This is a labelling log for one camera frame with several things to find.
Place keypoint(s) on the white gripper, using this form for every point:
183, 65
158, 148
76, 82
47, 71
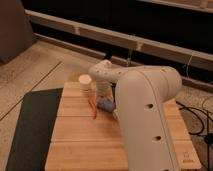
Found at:
104, 90

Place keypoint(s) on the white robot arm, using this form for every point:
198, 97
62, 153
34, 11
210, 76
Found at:
139, 95

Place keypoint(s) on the red chili pepper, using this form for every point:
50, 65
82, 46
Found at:
93, 107

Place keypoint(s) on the white paper cup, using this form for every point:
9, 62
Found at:
85, 82

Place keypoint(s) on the black floor mat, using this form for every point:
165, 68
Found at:
33, 130

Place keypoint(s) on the grey cabinet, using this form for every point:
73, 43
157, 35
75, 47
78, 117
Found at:
16, 33

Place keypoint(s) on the wooden rail shelf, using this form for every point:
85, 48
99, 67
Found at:
174, 53

